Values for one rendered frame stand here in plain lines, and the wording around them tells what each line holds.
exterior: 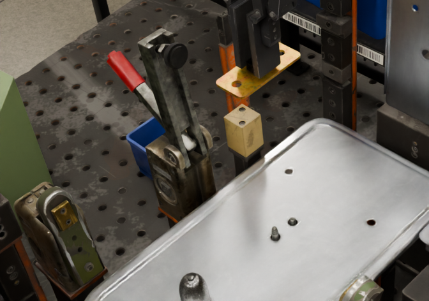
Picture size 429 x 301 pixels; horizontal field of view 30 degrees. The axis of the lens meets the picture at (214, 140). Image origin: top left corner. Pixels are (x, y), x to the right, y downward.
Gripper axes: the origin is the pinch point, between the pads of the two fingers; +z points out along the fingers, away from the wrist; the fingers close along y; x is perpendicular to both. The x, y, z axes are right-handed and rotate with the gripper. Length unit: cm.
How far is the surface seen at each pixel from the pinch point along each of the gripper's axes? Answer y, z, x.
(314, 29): -22.0, 27.7, 32.2
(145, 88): -20.8, 17.4, 0.1
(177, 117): -14.5, 18.1, -0.4
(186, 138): -14.2, 21.6, 0.0
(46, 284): -40, 59, -15
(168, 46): -13.3, 7.1, -0.5
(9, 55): -197, 130, 55
